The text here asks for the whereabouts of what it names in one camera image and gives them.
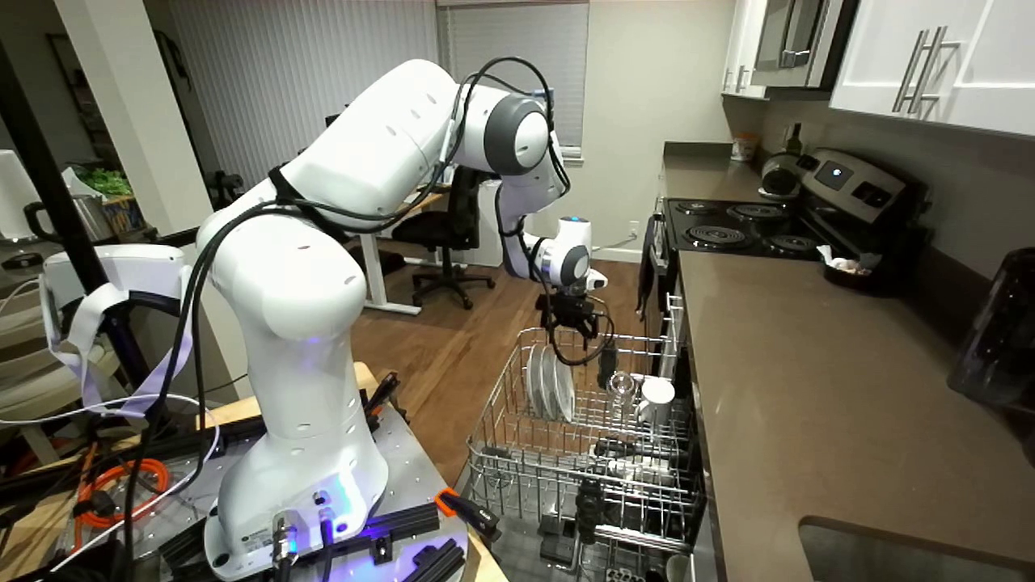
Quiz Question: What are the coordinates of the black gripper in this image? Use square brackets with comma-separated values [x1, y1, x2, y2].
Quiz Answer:
[537, 287, 600, 339]

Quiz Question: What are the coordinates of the white plate front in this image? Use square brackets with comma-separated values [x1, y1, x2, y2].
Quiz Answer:
[549, 352, 577, 421]

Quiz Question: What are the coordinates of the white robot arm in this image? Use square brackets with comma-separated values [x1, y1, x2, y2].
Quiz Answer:
[197, 58, 604, 582]

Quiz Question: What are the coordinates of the white plate rear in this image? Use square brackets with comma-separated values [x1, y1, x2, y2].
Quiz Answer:
[524, 345, 545, 416]

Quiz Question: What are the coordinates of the white cup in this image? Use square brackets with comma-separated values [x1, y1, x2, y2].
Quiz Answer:
[642, 376, 677, 403]

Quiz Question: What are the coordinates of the black office chair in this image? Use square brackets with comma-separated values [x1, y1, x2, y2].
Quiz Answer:
[391, 169, 488, 308]

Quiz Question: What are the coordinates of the wooden standing desk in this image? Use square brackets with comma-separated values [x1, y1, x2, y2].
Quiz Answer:
[360, 194, 439, 317]

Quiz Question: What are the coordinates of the black electric stove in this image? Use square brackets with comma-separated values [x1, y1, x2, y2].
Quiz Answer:
[637, 148, 925, 317]

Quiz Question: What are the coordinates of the stainless kitchen sink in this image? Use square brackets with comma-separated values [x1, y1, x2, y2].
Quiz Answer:
[800, 516, 1035, 582]

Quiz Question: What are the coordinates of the black coffee maker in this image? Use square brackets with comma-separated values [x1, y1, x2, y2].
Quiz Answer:
[949, 248, 1035, 407]

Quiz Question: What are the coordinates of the white upper cabinet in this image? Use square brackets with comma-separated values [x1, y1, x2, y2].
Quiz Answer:
[832, 0, 1035, 134]

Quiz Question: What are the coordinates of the metal wire dishwasher rack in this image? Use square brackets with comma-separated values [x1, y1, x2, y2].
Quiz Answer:
[464, 331, 706, 582]

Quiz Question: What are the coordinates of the orange handled black tool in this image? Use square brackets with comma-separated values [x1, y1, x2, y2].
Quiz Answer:
[437, 487, 497, 544]

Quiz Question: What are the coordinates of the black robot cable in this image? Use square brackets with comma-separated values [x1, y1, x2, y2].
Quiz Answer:
[110, 56, 562, 582]

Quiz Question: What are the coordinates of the orange cable coil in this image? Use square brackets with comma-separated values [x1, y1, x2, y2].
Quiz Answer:
[73, 454, 176, 534]

